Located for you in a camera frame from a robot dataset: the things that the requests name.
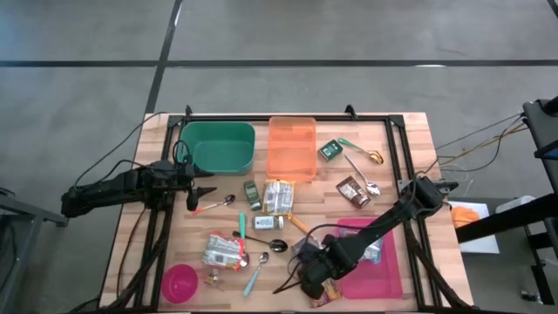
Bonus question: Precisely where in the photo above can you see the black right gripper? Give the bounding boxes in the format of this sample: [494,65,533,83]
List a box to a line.
[299,235,357,301]

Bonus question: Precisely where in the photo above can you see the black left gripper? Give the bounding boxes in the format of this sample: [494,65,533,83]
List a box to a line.
[172,161,218,209]

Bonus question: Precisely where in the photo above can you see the orange yellow snack packet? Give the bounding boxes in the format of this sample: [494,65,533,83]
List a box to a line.
[310,278,344,309]

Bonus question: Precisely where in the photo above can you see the green spice jar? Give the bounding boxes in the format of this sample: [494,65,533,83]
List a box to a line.
[242,180,263,212]

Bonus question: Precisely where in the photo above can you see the white ramen packet blue edge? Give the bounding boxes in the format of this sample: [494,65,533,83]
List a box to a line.
[344,226,385,265]

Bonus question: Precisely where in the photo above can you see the bagel seasoning jar white lid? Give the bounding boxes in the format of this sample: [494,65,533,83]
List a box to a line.
[252,215,285,231]

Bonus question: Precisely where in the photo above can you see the small glass jar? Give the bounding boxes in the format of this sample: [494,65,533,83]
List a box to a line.
[203,268,224,289]

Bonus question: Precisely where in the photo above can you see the brown food pouch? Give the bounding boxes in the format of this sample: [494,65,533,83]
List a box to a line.
[335,174,372,209]

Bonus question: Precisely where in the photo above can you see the green plastic bin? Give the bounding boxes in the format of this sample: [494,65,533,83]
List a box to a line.
[177,120,257,176]

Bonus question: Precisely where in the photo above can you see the black metal spoon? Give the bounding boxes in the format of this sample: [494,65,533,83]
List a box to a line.
[231,230,289,254]

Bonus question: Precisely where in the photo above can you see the pink plastic tray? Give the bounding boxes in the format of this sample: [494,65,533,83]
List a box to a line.
[335,217,405,301]

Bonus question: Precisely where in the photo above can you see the orange translucent plastic bin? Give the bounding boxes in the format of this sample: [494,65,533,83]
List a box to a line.
[266,115,318,183]

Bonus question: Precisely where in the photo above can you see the pink plastic bowl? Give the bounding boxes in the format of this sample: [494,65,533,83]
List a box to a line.
[160,263,200,304]

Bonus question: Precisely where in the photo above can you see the plain silver spoon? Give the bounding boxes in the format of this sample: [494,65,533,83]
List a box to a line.
[344,154,382,196]

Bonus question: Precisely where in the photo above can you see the small green spice tin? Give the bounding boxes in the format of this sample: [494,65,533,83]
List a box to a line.
[317,139,344,162]

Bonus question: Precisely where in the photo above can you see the orange cloth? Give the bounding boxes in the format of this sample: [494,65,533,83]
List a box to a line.
[450,205,481,230]

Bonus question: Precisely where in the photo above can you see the white paper sheet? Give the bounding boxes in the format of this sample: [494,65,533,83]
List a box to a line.
[447,200,501,256]

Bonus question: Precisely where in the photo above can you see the grey side table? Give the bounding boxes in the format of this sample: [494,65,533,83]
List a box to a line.
[0,188,71,314]

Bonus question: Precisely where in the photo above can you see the white plastic container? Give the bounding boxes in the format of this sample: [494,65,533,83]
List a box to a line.
[495,195,536,215]

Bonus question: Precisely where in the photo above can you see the black equipment stand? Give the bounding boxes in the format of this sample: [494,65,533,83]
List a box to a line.
[455,96,558,306]

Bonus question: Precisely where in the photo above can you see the small orange-handled spoon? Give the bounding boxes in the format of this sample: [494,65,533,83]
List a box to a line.
[191,194,237,215]

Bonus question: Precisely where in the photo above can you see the teal-handled spoon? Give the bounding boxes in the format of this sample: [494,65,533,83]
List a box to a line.
[237,211,251,269]

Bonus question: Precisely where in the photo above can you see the light blue-handled spoon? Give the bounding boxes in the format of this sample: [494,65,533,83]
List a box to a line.
[242,251,270,298]

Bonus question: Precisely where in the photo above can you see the wooden-handled spoon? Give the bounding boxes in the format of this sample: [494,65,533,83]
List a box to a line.
[287,212,311,236]

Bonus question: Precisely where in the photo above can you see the black aluminium table frame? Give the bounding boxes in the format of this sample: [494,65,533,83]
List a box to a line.
[113,103,474,313]

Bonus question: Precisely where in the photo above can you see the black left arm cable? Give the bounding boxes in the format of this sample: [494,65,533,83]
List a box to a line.
[72,111,170,189]

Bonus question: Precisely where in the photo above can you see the bundle of thin cables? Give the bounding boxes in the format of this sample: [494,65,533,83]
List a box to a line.
[433,111,525,174]

